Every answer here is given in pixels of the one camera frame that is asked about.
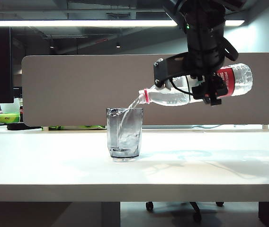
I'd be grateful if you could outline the clear grey glass mug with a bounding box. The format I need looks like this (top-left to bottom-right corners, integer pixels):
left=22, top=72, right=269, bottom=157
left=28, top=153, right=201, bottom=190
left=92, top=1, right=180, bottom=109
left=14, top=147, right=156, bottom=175
left=106, top=107, right=143, bottom=162

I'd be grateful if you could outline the green flat packet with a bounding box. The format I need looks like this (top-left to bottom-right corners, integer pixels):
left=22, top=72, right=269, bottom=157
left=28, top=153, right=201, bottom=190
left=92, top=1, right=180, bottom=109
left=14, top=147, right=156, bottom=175
left=48, top=125, right=107, bottom=131

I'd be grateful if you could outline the grey-brown desk partition panel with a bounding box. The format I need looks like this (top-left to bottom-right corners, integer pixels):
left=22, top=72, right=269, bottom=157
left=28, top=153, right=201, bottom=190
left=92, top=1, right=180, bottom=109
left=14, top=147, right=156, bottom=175
left=21, top=52, right=269, bottom=128

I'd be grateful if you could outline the black monitor base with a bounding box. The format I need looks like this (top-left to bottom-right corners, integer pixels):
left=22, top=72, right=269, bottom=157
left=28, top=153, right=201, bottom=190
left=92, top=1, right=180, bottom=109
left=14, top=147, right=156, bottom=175
left=6, top=122, right=42, bottom=131

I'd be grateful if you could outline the black office chair base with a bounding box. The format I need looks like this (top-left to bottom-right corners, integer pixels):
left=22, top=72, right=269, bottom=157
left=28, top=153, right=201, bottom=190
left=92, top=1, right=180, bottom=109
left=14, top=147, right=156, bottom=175
left=145, top=201, right=225, bottom=223

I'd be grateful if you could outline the long ceiling light strip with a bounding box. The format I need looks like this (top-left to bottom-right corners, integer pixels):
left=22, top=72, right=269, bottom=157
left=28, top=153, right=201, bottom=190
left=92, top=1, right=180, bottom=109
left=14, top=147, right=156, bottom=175
left=0, top=20, right=245, bottom=27

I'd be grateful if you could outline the green tissue box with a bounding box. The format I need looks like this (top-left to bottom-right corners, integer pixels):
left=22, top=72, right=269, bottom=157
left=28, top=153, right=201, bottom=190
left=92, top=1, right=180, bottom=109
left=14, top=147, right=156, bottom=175
left=0, top=113, right=21, bottom=124

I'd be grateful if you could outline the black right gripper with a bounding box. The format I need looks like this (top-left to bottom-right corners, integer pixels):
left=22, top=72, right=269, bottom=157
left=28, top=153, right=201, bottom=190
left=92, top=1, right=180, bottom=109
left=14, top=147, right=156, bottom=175
left=183, top=38, right=239, bottom=106

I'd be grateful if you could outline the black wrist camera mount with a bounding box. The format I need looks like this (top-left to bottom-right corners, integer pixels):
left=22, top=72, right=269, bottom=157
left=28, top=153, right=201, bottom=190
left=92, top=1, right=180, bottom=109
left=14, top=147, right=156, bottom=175
left=153, top=57, right=189, bottom=92

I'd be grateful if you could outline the Nongfu Spring water bottle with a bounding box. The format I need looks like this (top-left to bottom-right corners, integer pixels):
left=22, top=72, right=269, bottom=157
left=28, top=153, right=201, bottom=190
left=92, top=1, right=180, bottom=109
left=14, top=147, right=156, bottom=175
left=138, top=62, right=253, bottom=106

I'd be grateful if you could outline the thin black cable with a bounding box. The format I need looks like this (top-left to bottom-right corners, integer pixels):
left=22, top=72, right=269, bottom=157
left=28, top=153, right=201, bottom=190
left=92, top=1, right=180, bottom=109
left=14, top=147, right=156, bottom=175
left=170, top=77, right=195, bottom=97

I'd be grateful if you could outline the white tissue paper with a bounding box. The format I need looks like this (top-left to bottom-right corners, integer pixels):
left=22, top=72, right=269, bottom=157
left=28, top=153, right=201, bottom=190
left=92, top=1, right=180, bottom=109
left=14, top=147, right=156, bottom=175
left=0, top=97, right=22, bottom=114

